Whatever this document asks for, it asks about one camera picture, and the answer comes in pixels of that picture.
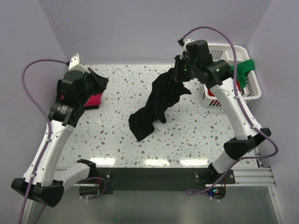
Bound black t shirt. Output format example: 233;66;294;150
128;68;191;141
56;80;102;110

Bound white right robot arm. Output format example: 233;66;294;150
174;40;271;183

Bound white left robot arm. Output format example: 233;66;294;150
11;68;109;207

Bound folded black t shirt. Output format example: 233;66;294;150
56;80;102;110

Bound folded pink t shirt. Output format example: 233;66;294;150
59;93;102;107

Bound red t shirt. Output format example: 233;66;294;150
207;81;242;97

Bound green t shirt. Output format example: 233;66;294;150
236;59;255;89

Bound white plastic laundry basket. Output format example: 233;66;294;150
201;43;262;108

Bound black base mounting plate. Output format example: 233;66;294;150
78;167;236;199

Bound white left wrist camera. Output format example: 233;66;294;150
68;54;90;73

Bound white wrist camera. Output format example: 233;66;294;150
68;54;90;73
178;39;194;59

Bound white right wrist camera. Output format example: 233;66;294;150
178;39;194;59

